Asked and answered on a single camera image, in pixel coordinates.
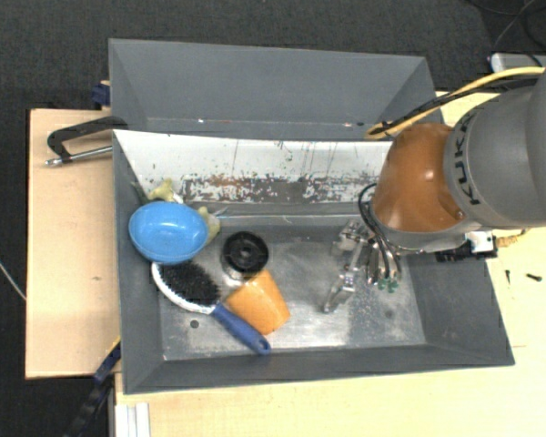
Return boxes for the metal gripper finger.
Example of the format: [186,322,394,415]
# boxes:
[330,220,364,257]
[323,273,358,315]

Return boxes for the grey metal bin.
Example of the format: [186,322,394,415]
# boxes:
[107,37,516,395]

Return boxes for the orange cup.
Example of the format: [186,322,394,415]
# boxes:
[225,269,291,336]

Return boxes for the black round lid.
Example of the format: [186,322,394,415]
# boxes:
[220,230,270,289]

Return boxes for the blue plastic egg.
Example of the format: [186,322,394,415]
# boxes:
[127,200,209,265]

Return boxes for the pale yellow-green toy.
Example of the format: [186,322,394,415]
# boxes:
[147,178,222,246]

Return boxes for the brown cardboard board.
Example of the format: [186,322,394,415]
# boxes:
[25,108,122,380]

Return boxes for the black cylinder on white bracket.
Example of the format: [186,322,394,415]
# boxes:
[434,229,529,264]

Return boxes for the blue-handled black bristle brush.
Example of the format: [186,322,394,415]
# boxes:
[150,259,272,356]

